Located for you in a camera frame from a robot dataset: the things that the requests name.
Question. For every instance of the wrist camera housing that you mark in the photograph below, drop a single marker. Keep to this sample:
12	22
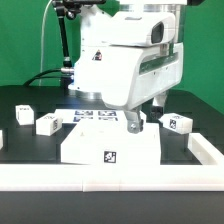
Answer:
147	29

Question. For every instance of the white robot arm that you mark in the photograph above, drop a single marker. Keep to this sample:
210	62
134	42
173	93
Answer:
94	32

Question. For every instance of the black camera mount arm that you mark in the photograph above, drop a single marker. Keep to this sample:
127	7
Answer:
69	9

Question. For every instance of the white front fence wall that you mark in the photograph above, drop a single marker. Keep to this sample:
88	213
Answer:
19	177

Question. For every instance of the white tag sheet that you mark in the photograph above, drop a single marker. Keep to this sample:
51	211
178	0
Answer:
72	116

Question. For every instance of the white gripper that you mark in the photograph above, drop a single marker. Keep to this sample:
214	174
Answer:
132	76

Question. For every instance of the white fence wall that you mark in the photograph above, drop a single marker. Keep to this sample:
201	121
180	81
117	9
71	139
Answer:
19	177
204	151

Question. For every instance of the white square table top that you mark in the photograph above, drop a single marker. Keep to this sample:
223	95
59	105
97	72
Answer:
108	142

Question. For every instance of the white right fence wall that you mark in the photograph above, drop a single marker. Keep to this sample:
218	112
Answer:
204	151

